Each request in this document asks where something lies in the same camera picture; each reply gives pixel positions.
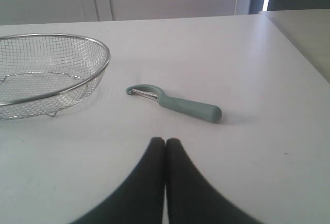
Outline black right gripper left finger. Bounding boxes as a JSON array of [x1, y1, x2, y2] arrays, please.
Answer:
[[73, 137, 166, 223]]

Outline teal handled vegetable peeler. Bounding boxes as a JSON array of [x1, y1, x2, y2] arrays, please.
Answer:
[[126, 84, 223, 124]]

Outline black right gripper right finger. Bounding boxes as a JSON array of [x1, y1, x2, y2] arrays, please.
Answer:
[[166, 138, 260, 223]]

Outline oval wire mesh basket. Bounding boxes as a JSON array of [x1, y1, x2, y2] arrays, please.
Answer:
[[1, 33, 110, 120]]

